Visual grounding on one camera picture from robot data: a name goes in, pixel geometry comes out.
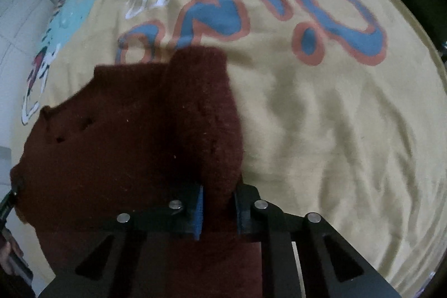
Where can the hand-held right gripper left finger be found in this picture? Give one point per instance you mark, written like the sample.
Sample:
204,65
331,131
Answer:
198,214

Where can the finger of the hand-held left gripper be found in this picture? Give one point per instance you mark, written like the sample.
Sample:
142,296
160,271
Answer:
7,204

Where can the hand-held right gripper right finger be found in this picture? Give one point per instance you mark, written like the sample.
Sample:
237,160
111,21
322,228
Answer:
241,216

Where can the dark red knit sweater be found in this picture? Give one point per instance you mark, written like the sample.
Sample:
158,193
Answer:
139,127

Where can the person's left hand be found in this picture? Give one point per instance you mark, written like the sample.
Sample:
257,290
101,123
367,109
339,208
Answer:
5,254

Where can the yellow printed bed sheet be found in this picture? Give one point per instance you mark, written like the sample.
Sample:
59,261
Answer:
314,127

